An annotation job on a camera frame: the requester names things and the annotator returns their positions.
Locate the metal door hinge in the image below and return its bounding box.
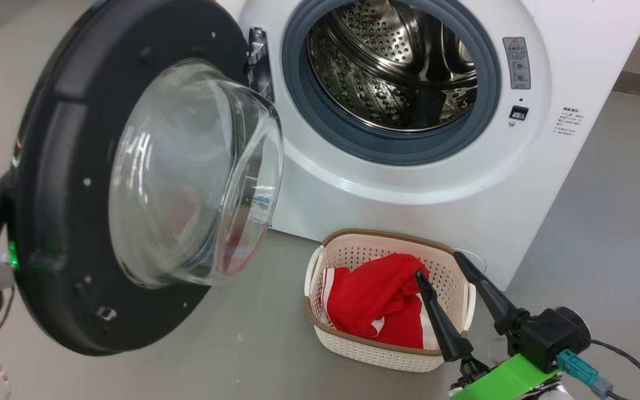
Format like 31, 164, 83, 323
247, 27, 275, 103

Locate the black washer door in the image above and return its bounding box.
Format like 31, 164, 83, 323
9, 0, 286, 357

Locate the cream perforated laundry basket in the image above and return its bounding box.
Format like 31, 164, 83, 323
304, 228, 477, 373

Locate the grey warning label sticker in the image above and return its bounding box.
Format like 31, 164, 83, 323
502, 37, 532, 91

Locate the grey rubber door gasket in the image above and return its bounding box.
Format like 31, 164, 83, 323
281, 0, 502, 167

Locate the steel perforated washer drum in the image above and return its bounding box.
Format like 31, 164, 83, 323
307, 0, 478, 133

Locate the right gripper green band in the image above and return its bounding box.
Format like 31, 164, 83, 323
414, 251, 562, 400

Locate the white front-load washing machine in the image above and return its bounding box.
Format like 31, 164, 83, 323
214, 0, 640, 292

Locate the black right camera cable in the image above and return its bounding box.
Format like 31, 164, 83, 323
589, 339, 640, 400

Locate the red and white cloth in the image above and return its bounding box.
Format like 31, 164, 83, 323
320, 253, 443, 351

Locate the teal right camera cable plug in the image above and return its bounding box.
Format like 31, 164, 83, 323
557, 349, 614, 398

